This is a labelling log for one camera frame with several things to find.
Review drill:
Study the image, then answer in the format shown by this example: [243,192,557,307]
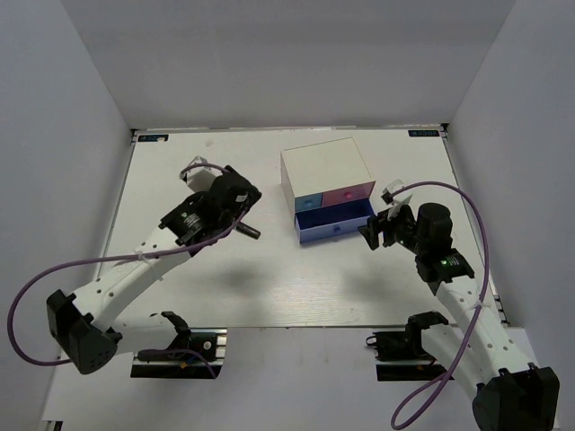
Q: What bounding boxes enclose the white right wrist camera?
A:
[382,180,412,220]

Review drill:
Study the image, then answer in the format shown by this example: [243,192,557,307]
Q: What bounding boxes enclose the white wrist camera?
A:
[180,156,221,193]
[382,180,412,220]

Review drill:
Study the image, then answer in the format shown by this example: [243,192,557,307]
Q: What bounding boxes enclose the right corner logo sticker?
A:
[408,129,440,137]

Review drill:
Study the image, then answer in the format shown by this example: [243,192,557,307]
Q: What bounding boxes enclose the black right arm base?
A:
[366,330,446,383]

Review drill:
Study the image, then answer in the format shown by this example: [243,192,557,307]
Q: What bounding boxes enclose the green highlighter marker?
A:
[235,222,261,240]

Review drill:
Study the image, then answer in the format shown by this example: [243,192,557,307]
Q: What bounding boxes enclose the left corner logo sticker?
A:
[137,134,169,143]

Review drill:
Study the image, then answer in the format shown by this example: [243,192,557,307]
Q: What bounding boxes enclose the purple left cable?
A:
[7,163,239,365]

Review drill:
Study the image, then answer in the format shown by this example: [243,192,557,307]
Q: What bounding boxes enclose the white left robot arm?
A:
[47,166,261,374]

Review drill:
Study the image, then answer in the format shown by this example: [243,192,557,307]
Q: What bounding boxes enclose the white pastel drawer box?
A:
[280,137,376,244]

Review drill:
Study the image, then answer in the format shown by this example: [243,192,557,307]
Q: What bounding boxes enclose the corner logo sticker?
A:
[137,134,169,143]
[408,129,440,137]

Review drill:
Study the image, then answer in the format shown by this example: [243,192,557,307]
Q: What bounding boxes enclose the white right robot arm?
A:
[358,203,560,430]

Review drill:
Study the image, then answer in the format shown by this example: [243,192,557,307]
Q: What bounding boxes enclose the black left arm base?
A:
[130,329,227,380]

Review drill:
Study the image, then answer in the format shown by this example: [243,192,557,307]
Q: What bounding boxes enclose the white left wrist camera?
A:
[180,156,221,193]

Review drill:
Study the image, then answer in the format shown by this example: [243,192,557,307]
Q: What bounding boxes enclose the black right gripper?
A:
[358,201,428,255]

